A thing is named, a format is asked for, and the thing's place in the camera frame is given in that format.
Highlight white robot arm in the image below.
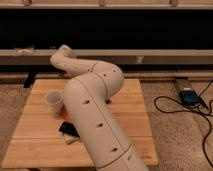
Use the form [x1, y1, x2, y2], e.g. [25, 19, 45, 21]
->
[50, 45, 149, 171]

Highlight orange bowl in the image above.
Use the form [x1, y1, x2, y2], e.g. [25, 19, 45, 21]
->
[62, 108, 70, 122]

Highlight translucent plastic cup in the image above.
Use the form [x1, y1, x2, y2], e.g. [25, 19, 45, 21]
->
[45, 90, 63, 114]

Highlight black sponge pad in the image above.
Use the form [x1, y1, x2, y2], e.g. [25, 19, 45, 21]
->
[59, 122, 79, 137]

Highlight white cloth under sponge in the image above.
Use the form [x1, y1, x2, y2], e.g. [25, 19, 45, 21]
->
[63, 133, 80, 144]

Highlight blue power adapter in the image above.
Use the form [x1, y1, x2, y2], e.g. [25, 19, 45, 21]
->
[179, 90, 200, 106]

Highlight wooden table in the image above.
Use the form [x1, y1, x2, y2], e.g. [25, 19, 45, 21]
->
[2, 79, 158, 168]

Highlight black cable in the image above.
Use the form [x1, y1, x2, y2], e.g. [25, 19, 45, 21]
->
[153, 79, 213, 168]

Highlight white metal rail shelf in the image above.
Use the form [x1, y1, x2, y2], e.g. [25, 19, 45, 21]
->
[0, 49, 213, 65]

